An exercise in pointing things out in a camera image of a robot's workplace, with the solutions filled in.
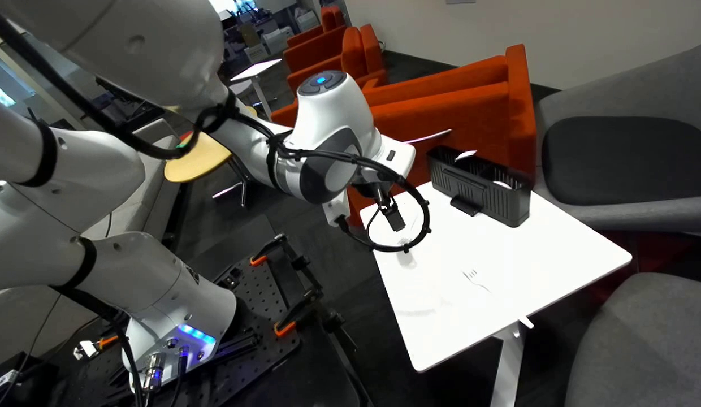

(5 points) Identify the dark grey seat cushion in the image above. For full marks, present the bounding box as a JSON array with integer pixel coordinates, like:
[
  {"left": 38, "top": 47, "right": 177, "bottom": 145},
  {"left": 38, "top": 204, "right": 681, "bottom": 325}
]
[{"left": 541, "top": 116, "right": 701, "bottom": 208}]

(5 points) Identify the grey lounge chair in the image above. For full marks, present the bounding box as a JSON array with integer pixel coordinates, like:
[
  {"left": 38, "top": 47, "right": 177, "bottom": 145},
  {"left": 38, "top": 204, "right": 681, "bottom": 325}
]
[{"left": 533, "top": 39, "right": 701, "bottom": 237}]

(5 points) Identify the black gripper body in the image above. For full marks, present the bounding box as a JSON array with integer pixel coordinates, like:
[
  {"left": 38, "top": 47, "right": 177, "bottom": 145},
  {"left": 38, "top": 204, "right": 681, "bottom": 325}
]
[{"left": 353, "top": 166, "right": 398, "bottom": 205}]

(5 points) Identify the white side table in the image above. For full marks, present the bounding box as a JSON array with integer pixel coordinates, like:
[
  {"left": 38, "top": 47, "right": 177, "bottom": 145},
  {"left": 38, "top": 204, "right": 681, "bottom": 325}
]
[{"left": 226, "top": 57, "right": 287, "bottom": 117}]

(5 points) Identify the black clamp orange handle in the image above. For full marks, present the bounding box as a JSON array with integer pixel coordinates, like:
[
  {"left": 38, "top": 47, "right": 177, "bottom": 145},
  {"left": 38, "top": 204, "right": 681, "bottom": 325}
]
[
  {"left": 269, "top": 291, "right": 356, "bottom": 343},
  {"left": 247, "top": 232, "right": 324, "bottom": 304}
]

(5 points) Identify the orange armchair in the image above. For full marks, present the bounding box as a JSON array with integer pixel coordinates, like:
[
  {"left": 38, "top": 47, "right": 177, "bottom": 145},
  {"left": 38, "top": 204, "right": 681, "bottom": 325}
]
[
  {"left": 320, "top": 2, "right": 351, "bottom": 31},
  {"left": 278, "top": 22, "right": 392, "bottom": 98},
  {"left": 348, "top": 44, "right": 541, "bottom": 229},
  {"left": 359, "top": 53, "right": 513, "bottom": 109}
]

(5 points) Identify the grey fabric chair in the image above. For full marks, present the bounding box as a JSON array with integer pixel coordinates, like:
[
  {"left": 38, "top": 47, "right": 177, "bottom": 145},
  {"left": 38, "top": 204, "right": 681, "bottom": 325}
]
[{"left": 563, "top": 270, "right": 701, "bottom": 407}]

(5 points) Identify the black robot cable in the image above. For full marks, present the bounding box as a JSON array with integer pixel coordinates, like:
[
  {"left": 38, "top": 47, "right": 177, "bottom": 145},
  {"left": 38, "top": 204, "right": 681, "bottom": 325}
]
[{"left": 0, "top": 2, "right": 436, "bottom": 256}]

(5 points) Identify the white table stand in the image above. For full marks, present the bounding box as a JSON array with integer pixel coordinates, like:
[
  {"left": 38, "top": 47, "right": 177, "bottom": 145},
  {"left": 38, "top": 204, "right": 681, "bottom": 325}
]
[{"left": 487, "top": 315, "right": 539, "bottom": 407}]

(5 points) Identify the small white orange plug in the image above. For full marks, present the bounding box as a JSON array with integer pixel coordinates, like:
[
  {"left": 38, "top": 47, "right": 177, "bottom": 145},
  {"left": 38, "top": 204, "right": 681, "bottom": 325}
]
[{"left": 73, "top": 334, "right": 119, "bottom": 361}]

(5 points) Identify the light wooden round seat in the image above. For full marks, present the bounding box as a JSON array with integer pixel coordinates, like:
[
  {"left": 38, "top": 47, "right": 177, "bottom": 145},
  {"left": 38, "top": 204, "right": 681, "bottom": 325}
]
[{"left": 164, "top": 132, "right": 235, "bottom": 188}]

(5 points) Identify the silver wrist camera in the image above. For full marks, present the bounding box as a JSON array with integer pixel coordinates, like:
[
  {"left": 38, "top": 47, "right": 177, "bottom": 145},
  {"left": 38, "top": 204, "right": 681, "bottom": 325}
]
[{"left": 372, "top": 136, "right": 419, "bottom": 184}]

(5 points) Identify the thin white cable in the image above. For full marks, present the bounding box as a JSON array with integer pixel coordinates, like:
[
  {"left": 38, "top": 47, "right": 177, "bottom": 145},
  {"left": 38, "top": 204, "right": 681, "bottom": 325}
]
[{"left": 417, "top": 128, "right": 454, "bottom": 145}]

